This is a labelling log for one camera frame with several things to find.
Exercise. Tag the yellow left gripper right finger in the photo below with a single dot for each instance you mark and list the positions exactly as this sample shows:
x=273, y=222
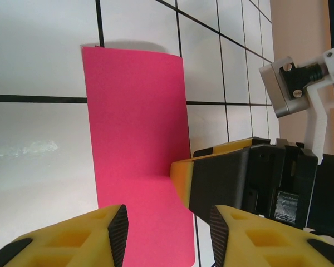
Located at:
x=267, y=244

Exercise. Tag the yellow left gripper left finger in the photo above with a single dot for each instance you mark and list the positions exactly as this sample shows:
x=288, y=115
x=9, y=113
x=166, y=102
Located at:
x=72, y=239

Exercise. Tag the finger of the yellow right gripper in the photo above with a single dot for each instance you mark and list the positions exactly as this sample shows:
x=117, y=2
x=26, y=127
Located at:
x=228, y=147
x=211, y=183

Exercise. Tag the pink paper sheet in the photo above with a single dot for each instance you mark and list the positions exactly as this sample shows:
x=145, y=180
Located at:
x=133, y=125

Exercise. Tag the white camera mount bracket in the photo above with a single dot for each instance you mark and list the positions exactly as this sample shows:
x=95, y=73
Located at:
x=317, y=125

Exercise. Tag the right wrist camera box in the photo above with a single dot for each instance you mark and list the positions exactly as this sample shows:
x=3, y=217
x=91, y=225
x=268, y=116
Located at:
x=278, y=94

